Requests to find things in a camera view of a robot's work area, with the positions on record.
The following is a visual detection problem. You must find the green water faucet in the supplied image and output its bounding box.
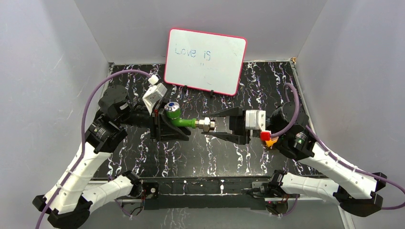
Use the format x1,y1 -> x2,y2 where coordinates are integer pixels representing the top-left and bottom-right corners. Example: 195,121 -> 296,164
164,102 -> 197,129

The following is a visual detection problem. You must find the silver hex nut fitting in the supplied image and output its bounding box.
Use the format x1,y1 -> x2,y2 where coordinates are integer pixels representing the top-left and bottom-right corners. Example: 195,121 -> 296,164
195,117 -> 216,132

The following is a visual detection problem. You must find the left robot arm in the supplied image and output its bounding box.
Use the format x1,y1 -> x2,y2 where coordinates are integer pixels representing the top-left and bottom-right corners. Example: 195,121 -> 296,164
33,83 -> 198,229

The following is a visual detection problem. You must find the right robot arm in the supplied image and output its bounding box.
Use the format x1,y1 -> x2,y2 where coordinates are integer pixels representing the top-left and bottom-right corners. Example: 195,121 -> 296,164
202,102 -> 386,217

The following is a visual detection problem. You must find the orange parts bin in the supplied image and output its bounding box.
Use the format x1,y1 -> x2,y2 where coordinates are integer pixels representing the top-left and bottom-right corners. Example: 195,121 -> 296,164
264,139 -> 277,148

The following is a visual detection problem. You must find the pink framed whiteboard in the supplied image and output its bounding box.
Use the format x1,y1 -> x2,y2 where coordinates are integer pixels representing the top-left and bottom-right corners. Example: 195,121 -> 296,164
164,28 -> 247,96

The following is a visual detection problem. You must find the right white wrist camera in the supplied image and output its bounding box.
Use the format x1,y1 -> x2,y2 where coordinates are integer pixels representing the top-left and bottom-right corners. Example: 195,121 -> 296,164
245,110 -> 271,141

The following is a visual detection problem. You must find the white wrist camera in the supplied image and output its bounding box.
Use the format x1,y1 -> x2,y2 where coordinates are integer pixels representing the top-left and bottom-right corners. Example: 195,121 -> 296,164
245,110 -> 271,141
142,83 -> 167,115

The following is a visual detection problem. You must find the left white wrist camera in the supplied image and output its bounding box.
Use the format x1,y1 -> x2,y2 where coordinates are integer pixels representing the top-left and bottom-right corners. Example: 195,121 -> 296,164
142,83 -> 167,115

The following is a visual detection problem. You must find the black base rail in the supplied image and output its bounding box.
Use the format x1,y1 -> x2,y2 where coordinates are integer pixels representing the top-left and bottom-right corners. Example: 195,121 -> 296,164
143,176 -> 270,210

